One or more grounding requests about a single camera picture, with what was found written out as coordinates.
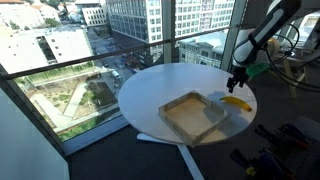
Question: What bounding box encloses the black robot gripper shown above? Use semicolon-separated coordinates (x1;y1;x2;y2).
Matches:
227;66;249;93

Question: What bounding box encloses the yellow banana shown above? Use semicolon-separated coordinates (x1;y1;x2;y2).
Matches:
220;96;252;112

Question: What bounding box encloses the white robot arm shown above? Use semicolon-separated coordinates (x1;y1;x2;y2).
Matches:
227;0;302;93

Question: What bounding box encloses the shallow wooden tray box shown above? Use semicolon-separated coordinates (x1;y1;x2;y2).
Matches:
159;91;231;147

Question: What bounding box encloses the wooden lounge chair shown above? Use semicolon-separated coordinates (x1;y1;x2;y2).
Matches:
267;38;319;99

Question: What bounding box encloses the round white table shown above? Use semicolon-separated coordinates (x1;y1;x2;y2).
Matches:
118;63;257;180

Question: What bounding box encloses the black window railing bar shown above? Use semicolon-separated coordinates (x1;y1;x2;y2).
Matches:
0;25;236;80

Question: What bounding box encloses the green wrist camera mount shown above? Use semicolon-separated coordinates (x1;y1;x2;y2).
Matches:
246;62;269;77

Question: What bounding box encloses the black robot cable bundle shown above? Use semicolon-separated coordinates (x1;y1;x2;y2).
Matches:
259;23;320;94

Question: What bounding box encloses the orange handled clamp tool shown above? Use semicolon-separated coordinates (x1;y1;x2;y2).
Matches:
255;123;310;149

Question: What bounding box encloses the blue handled clamp tool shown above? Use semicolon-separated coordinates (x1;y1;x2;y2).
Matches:
230;149;295;180

